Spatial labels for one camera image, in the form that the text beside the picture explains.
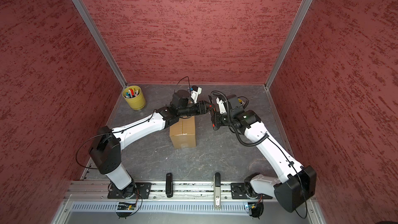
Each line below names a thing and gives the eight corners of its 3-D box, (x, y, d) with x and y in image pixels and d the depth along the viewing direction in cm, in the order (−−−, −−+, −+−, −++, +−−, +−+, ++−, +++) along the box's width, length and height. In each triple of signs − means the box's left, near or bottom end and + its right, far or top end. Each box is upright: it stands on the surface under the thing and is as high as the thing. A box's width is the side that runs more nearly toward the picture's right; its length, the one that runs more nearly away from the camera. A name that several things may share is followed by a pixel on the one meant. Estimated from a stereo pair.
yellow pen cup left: (129, 110, 107) (120, 96, 95) (133, 100, 113) (125, 85, 101) (145, 110, 107) (138, 96, 95) (148, 100, 113) (142, 85, 101)
